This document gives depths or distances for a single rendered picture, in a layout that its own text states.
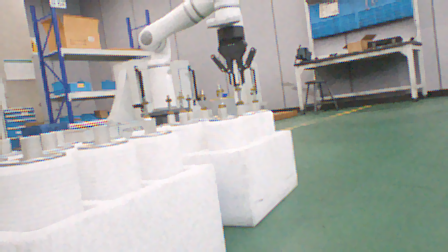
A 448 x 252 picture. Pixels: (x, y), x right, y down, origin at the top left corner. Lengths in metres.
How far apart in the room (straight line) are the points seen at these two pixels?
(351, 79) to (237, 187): 5.53
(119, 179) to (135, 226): 0.07
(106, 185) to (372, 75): 5.83
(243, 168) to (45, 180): 0.50
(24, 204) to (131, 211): 0.13
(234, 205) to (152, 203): 0.37
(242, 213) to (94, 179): 0.43
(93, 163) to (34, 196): 0.11
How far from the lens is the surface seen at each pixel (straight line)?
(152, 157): 0.66
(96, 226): 0.50
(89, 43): 6.52
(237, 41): 1.07
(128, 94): 3.52
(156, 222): 0.58
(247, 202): 0.89
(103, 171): 0.57
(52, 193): 0.49
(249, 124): 1.03
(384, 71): 6.20
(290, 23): 6.80
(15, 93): 7.38
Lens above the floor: 0.29
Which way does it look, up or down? 3 degrees down
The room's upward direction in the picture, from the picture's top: 8 degrees counter-clockwise
